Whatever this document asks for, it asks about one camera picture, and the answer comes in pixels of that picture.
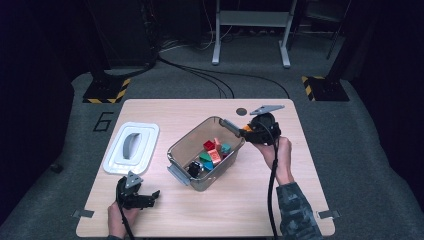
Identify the grey tape strip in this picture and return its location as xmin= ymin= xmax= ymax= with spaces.
xmin=316 ymin=209 xmax=341 ymax=220
xmin=72 ymin=209 xmax=95 ymax=219

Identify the white metal stand frame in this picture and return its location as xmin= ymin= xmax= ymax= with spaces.
xmin=211 ymin=0 xmax=298 ymax=69

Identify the left hand-held gripper cable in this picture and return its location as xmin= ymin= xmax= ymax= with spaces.
xmin=118 ymin=199 xmax=136 ymax=240

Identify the dark equipment cabinet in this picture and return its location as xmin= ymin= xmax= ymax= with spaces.
xmin=89 ymin=0 xmax=158 ymax=69

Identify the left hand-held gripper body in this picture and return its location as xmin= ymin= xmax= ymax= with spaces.
xmin=115 ymin=170 xmax=148 ymax=210

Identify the black yellow striped base plate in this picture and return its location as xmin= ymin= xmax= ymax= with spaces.
xmin=301 ymin=75 xmax=350 ymax=102
xmin=82 ymin=77 xmax=132 ymax=104

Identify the black floor cable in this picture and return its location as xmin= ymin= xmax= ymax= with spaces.
xmin=184 ymin=66 xmax=291 ymax=99
xmin=158 ymin=56 xmax=235 ymax=100

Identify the clear brown plastic storage box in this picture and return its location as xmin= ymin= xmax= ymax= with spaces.
xmin=166 ymin=115 xmax=246 ymax=192

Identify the person's right hand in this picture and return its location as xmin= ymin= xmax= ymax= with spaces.
xmin=254 ymin=135 xmax=296 ymax=186

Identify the salmon orange toy building block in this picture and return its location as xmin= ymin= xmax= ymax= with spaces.
xmin=207 ymin=148 xmax=223 ymax=166

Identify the black small toy piece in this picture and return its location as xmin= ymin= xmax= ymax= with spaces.
xmin=187 ymin=160 xmax=204 ymax=178

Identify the right hand-held gripper cable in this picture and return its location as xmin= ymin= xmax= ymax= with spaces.
xmin=266 ymin=123 xmax=283 ymax=240

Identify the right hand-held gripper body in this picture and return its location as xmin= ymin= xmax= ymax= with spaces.
xmin=249 ymin=104 xmax=286 ymax=146

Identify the dark stand post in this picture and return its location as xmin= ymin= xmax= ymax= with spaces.
xmin=84 ymin=0 xmax=111 ymax=81
xmin=326 ymin=0 xmax=378 ymax=81

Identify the white lid with grey handle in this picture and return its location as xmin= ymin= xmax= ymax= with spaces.
xmin=102 ymin=121 xmax=161 ymax=176

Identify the hand-held gripper cable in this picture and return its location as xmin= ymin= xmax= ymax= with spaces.
xmin=266 ymin=123 xmax=283 ymax=240
xmin=118 ymin=199 xmax=136 ymax=240

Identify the person's left hand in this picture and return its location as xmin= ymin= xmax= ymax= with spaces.
xmin=107 ymin=201 xmax=141 ymax=239

